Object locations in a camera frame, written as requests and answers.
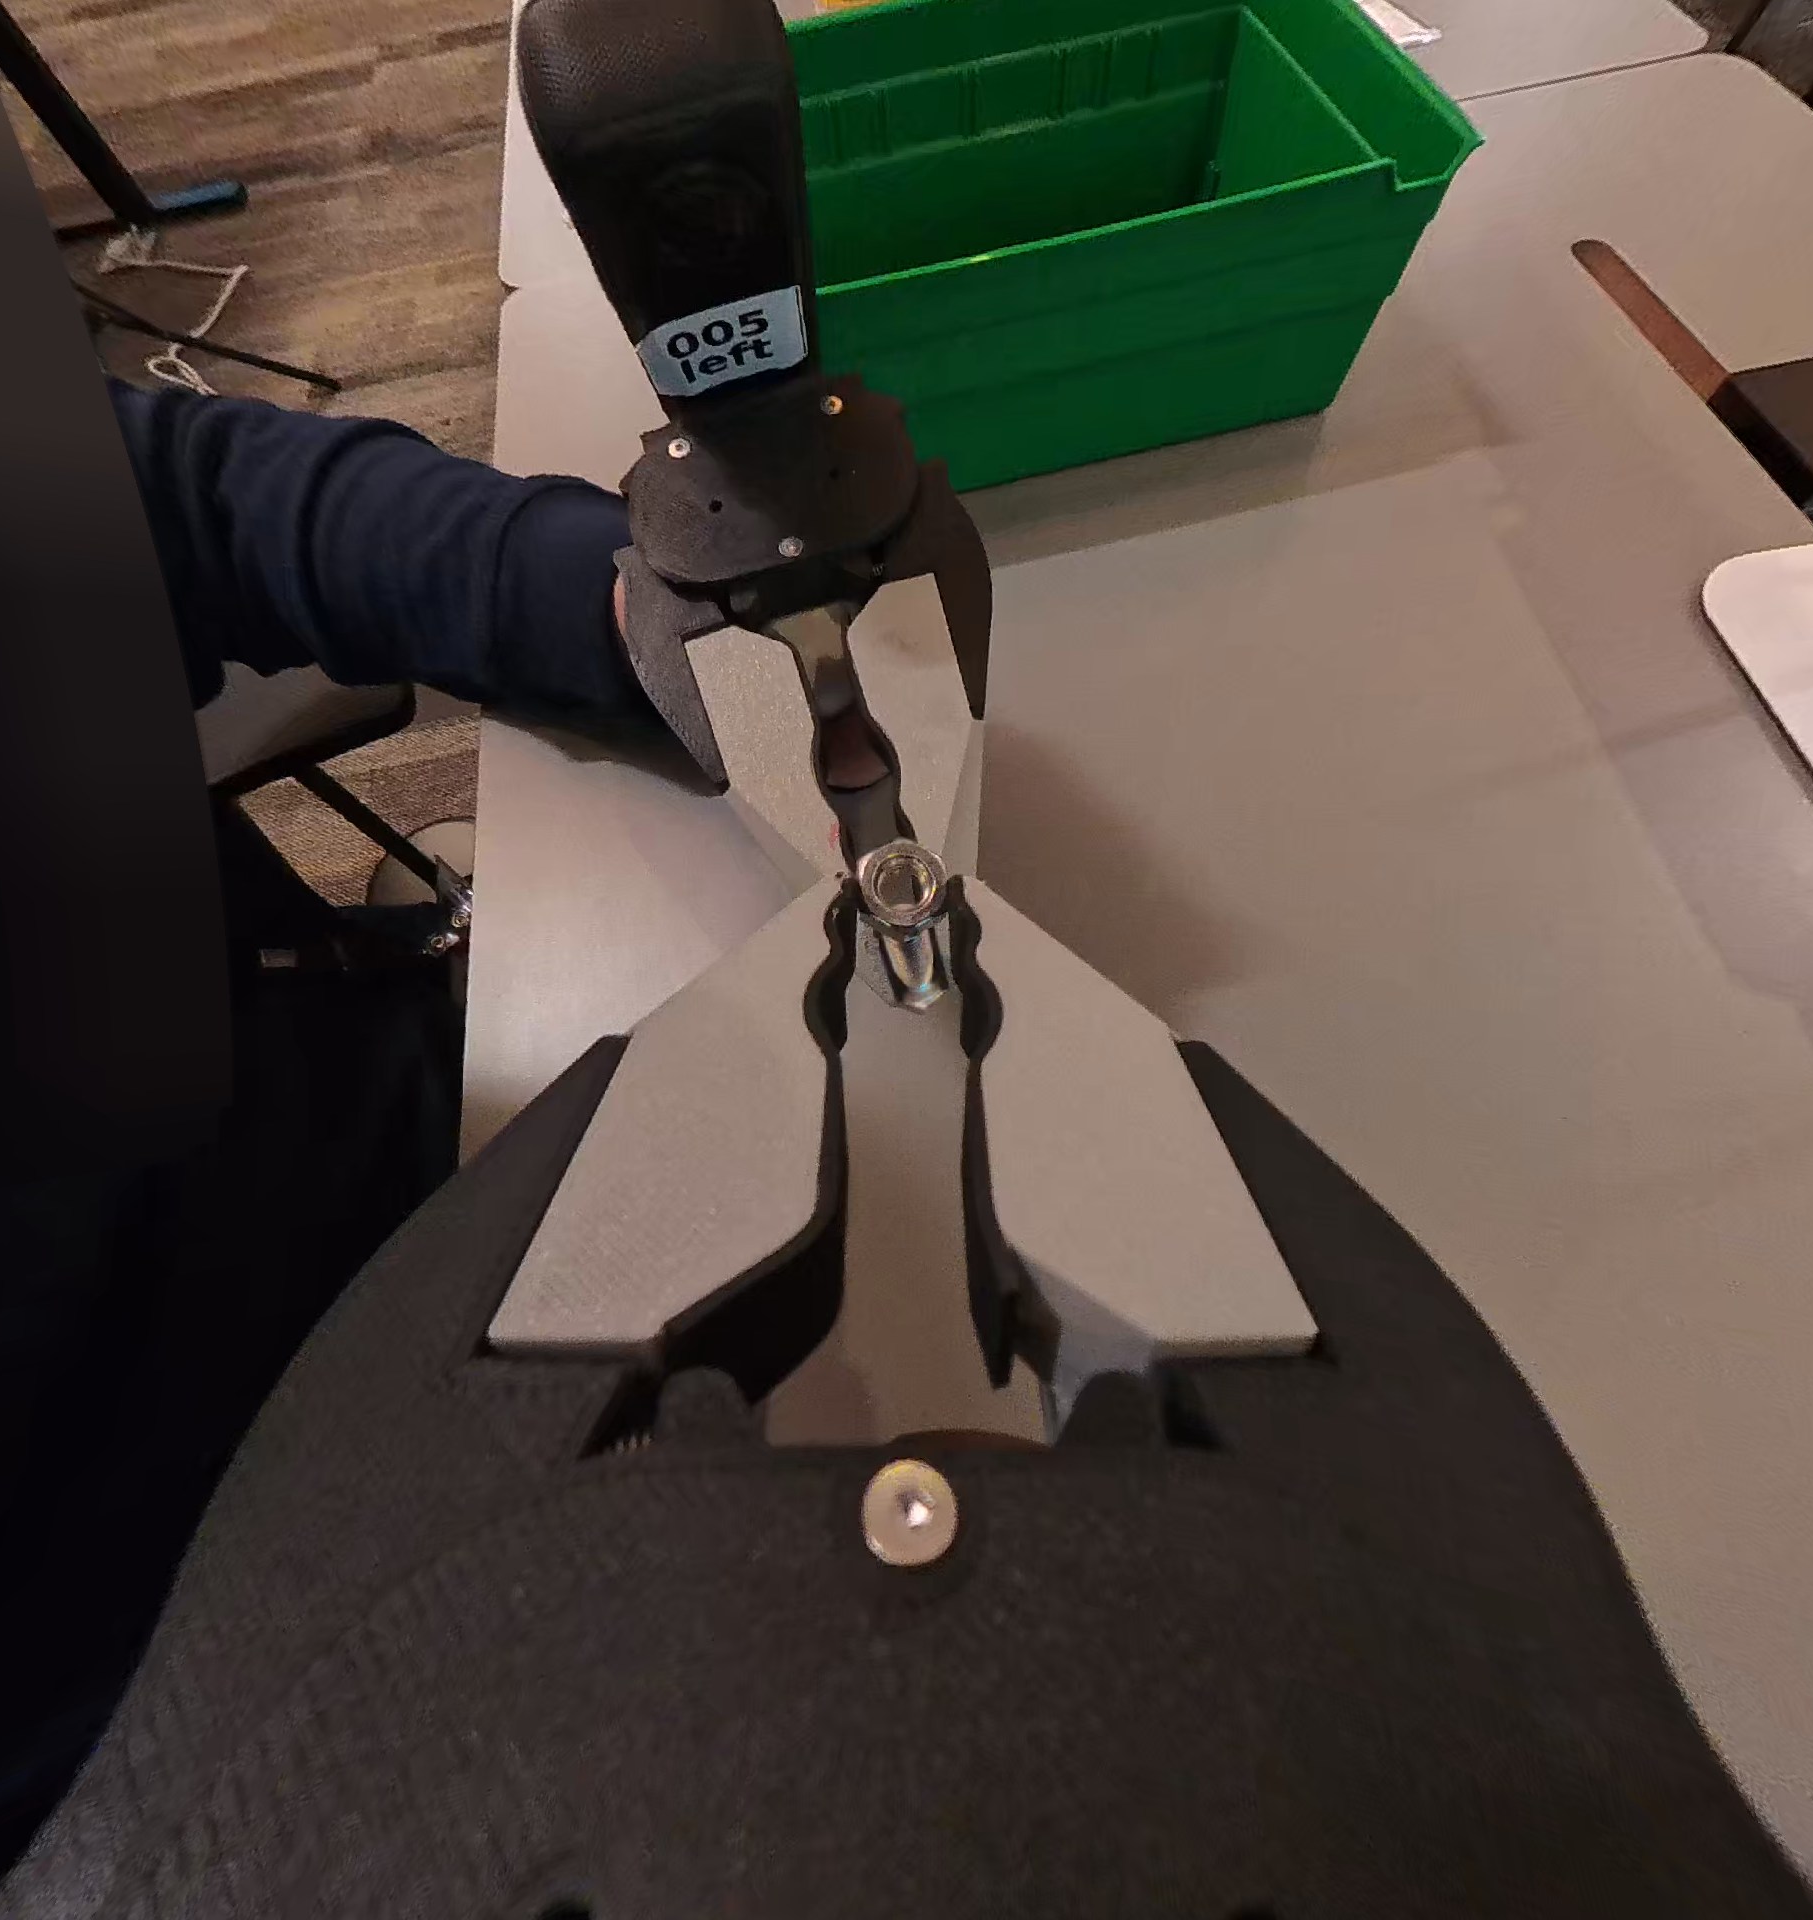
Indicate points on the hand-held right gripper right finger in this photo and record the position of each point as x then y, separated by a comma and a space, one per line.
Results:
1131, 1186

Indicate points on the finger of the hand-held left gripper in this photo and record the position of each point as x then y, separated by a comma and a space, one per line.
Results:
763, 720
927, 705

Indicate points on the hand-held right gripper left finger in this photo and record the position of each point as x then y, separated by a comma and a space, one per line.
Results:
652, 1186

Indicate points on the silver hex nut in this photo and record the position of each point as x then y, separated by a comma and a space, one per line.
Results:
864, 889

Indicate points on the silver hex bolt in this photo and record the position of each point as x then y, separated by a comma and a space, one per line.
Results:
913, 967

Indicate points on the green plastic bin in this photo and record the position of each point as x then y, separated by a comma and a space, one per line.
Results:
1145, 392

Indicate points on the person's left forearm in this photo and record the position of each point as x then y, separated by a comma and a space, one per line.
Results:
366, 554

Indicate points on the black tripod legs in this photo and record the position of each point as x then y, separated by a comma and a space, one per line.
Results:
83, 134

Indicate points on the dark flat pad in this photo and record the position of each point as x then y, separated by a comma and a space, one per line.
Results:
1806, 436

